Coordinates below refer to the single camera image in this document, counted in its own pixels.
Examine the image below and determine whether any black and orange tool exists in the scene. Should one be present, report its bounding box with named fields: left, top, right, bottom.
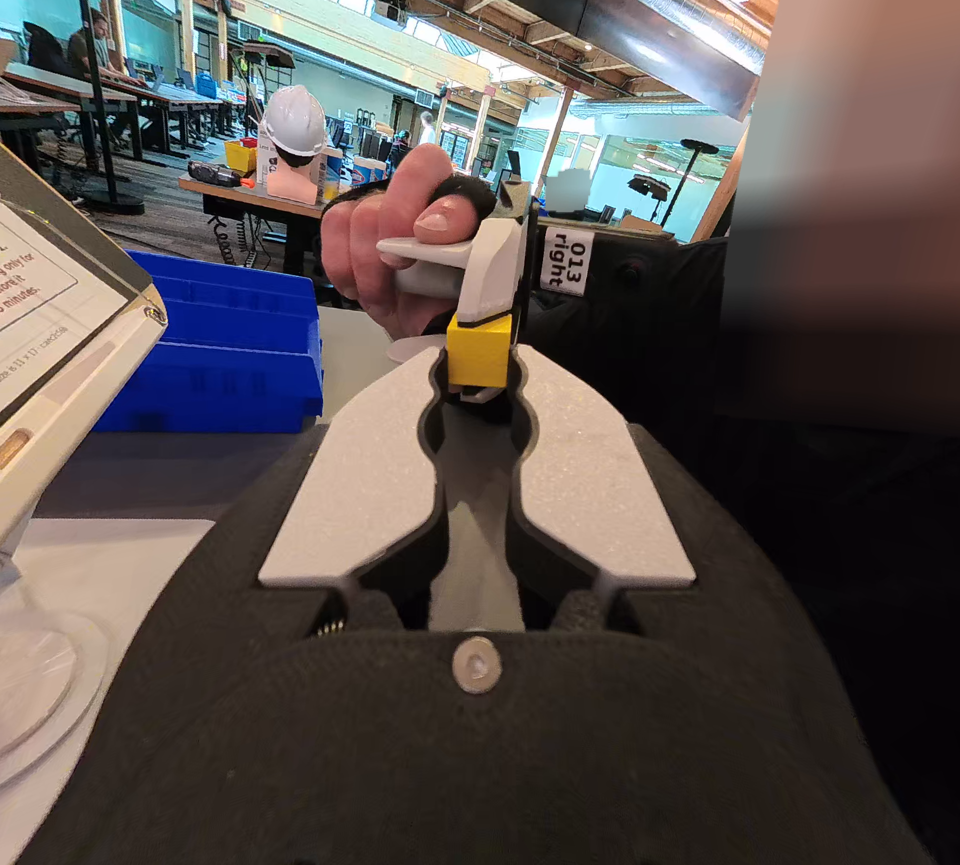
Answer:
left=186, top=160, right=253, bottom=190

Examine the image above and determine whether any blue plastic bin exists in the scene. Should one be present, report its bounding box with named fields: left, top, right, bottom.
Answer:
left=96, top=250, right=325, bottom=436

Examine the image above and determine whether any yellow wooden cube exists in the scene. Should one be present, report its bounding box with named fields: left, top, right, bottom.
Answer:
left=445, top=314, right=514, bottom=389

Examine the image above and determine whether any black coiled cable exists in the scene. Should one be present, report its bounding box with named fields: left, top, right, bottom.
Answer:
left=207, top=211, right=261, bottom=270

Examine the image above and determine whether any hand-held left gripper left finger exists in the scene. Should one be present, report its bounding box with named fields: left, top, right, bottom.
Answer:
left=258, top=346, right=445, bottom=592

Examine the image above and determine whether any clear acrylic sign holder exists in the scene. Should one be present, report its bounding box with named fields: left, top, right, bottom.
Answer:
left=0, top=143, right=169, bottom=790

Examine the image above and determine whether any white hard hat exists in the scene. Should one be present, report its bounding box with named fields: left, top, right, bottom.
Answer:
left=259, top=84, right=330, bottom=158

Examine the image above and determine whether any black pole stand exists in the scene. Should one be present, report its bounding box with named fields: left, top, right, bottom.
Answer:
left=64, top=0, right=145, bottom=215

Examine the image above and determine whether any mannequin head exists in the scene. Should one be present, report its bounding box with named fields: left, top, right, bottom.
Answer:
left=265, top=143, right=328, bottom=207

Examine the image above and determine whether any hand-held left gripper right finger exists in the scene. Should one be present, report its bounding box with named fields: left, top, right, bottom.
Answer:
left=513, top=343, right=696, bottom=590

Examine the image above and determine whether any person's right hand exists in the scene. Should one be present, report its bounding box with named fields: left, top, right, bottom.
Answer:
left=320, top=142, right=498, bottom=341

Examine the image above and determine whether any wooden work table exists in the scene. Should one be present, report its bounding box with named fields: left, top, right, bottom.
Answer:
left=178, top=169, right=393, bottom=277

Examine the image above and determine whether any black floor lamp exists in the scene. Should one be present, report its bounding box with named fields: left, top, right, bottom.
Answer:
left=678, top=138, right=721, bottom=230

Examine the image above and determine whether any long office desk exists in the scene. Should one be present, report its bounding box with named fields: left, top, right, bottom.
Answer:
left=0, top=61, right=230, bottom=170

